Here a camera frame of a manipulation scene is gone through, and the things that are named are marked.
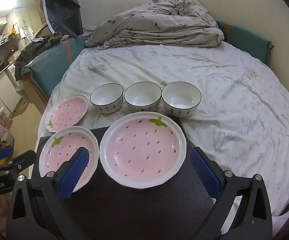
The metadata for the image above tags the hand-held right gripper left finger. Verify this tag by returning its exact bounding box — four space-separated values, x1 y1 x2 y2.
6 147 90 240

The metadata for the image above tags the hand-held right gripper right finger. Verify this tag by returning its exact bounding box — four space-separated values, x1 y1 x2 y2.
190 147 278 240

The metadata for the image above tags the large pink strawberry plate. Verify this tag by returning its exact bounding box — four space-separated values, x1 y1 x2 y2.
99 112 187 188

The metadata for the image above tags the white fish-print bowl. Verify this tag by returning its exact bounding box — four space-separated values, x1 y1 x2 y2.
161 81 202 117
90 83 124 114
124 81 161 112

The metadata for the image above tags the black board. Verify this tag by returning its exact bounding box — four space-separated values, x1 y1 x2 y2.
38 126 225 240

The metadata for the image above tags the white floral bed sheet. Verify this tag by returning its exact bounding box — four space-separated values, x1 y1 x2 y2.
36 41 289 220

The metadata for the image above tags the pink purple cloth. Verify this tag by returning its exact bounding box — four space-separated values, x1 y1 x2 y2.
277 211 289 233

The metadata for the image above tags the pile of dark clothes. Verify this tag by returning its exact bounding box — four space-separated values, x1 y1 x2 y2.
14 32 71 82

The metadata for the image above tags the grey printed duvet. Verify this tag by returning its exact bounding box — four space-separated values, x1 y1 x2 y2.
83 0 225 50

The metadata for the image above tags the dark hanging cloth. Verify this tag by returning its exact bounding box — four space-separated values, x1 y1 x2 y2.
42 0 83 38

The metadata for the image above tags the teal padded bed frame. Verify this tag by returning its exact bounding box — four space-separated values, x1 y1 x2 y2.
22 19 274 103

